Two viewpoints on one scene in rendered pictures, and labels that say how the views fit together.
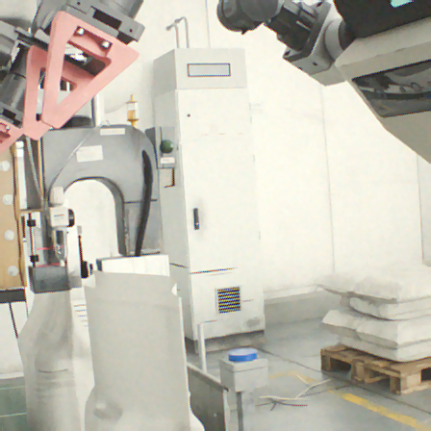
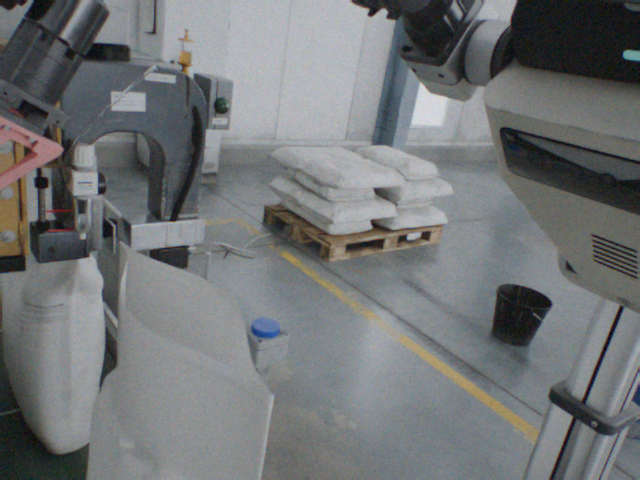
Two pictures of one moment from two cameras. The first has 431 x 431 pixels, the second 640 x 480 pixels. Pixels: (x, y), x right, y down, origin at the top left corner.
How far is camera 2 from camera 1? 0.63 m
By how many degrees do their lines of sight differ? 25
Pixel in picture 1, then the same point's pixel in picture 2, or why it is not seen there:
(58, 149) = (85, 89)
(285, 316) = (232, 160)
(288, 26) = (429, 19)
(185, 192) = (164, 44)
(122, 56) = not seen: outside the picture
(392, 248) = (325, 121)
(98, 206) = not seen: hidden behind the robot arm
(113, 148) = (159, 99)
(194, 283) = not seen: hidden behind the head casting
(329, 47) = (469, 61)
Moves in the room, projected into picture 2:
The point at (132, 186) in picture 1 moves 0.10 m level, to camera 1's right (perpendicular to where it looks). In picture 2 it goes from (177, 146) to (233, 152)
